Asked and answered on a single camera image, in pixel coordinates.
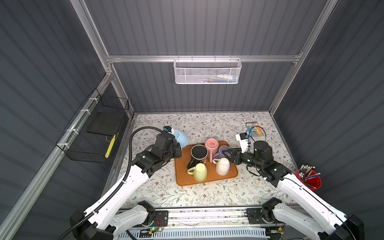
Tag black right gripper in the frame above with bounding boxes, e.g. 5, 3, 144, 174
222, 146, 262, 170

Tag light blue mug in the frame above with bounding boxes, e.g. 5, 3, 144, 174
172, 129, 189, 148

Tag black mug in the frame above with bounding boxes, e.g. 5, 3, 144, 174
187, 145, 208, 169

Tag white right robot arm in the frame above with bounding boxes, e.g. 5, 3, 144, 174
223, 141, 365, 240

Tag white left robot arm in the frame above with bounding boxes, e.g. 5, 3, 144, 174
59, 127, 189, 240

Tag white mug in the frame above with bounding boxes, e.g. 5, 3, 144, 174
213, 158, 231, 176

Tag light green mug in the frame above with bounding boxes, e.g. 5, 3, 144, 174
187, 163, 208, 182

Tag purple mug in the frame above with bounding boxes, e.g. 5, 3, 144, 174
213, 146, 230, 165

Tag pink mug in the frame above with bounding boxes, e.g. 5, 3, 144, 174
205, 138, 219, 163

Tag orange wooden tray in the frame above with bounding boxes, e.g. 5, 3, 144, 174
175, 145, 239, 187

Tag highlighter marker pack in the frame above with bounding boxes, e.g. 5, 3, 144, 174
245, 122, 264, 137

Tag red pencil cup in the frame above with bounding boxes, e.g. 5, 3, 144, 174
294, 170, 322, 191

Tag yellow marker in basket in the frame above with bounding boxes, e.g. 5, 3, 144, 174
105, 135, 117, 159

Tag black foam pad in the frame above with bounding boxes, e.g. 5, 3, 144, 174
87, 113, 124, 137

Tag markers in white basket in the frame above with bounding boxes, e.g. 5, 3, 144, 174
199, 74, 238, 84

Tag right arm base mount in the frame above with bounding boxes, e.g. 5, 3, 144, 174
244, 208, 284, 225

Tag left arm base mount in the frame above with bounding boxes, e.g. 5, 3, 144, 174
134, 210, 169, 228

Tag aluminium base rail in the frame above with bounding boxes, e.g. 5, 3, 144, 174
113, 205, 301, 229

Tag black wire wall basket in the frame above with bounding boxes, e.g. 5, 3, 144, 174
56, 90, 130, 164

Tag white ventilated cable duct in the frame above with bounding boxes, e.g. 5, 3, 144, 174
130, 227, 271, 240

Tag white wire wall basket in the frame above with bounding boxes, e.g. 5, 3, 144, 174
173, 57, 242, 85

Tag black corrugated cable hose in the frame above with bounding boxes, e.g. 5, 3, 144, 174
56, 126, 164, 240

